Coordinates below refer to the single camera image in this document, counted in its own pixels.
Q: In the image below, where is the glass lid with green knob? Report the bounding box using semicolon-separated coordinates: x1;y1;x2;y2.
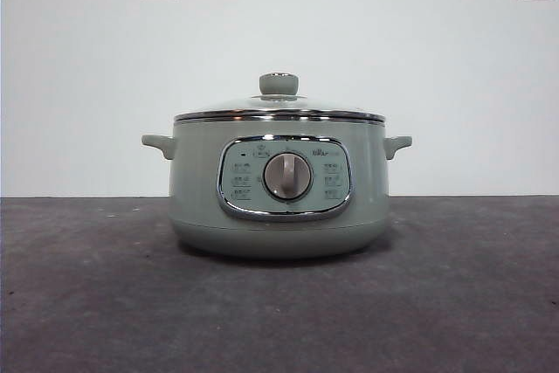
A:
173;71;387;123

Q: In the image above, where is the pale green electric pot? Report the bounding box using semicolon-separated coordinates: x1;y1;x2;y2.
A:
141;118;413;259

